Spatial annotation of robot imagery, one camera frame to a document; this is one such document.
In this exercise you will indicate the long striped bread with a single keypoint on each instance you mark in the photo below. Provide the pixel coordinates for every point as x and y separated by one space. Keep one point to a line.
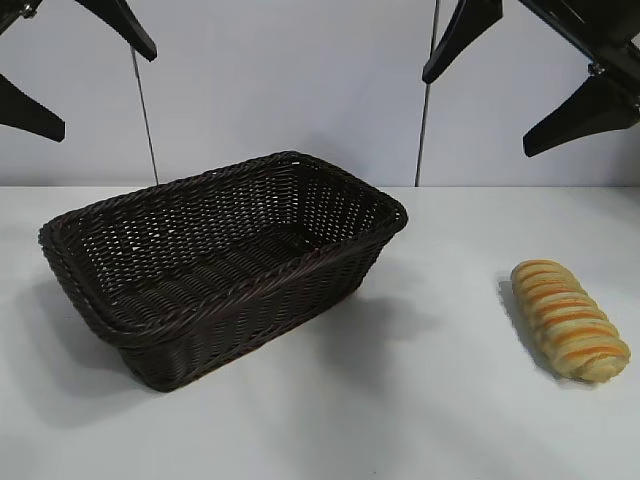
567 320

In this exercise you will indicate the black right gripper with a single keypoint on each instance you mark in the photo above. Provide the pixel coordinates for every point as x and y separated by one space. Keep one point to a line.
610 35

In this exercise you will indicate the dark brown woven basket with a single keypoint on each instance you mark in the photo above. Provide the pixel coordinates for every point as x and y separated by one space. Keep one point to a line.
225 310

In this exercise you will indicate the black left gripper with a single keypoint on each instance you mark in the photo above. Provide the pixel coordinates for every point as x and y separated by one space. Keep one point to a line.
12 10

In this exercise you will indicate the thin grey vertical rod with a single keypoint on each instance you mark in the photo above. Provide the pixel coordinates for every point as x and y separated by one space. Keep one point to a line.
148 125
423 130

